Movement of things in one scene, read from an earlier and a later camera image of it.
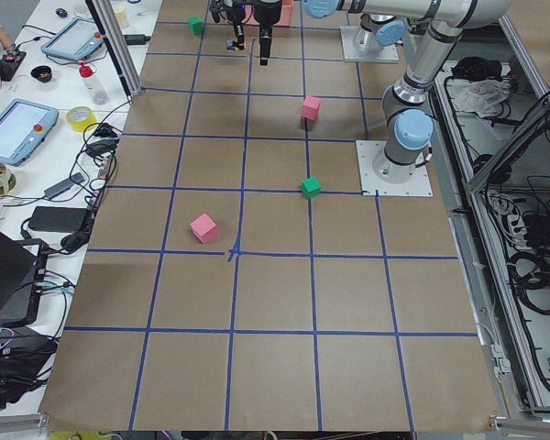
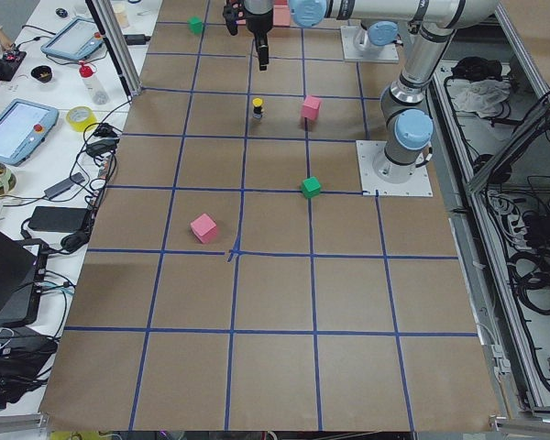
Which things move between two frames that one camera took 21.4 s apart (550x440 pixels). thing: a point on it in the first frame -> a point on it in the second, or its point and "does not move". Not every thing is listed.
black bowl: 42,73 does not move
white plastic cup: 122,15 does not move
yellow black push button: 230,47 -> 257,104
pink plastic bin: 286,14 does not move
